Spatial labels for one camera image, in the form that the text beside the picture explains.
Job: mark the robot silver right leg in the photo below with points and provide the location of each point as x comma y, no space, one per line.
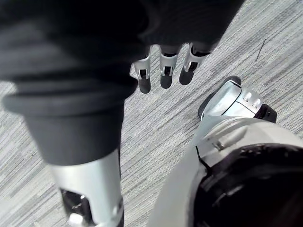
236,170

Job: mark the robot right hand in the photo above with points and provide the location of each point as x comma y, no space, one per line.
78,71

